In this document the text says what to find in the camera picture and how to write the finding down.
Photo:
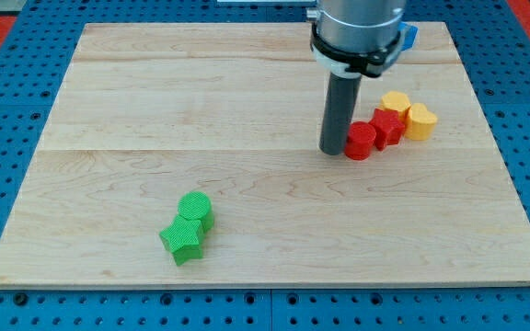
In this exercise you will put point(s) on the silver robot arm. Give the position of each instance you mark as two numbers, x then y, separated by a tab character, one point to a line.
354	38

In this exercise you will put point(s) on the blue triangle block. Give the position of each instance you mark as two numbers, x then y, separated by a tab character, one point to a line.
410	33

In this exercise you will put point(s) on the green cylinder block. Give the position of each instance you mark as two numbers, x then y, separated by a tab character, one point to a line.
196	205

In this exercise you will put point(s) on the red cylinder block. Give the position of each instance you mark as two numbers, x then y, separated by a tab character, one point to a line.
360	140

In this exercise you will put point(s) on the grey cylindrical pointer rod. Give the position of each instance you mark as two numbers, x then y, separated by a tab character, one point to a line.
340	101

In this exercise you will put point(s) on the green star block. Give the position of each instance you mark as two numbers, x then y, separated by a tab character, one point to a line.
183	239

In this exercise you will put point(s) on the light wooden board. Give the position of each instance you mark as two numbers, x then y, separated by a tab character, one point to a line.
147	113

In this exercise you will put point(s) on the red star block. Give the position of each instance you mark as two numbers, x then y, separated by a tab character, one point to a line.
388	127

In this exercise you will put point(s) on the yellow hexagon block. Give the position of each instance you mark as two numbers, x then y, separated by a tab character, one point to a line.
396	101

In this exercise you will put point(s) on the yellow heart block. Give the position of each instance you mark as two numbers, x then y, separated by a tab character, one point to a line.
420	122

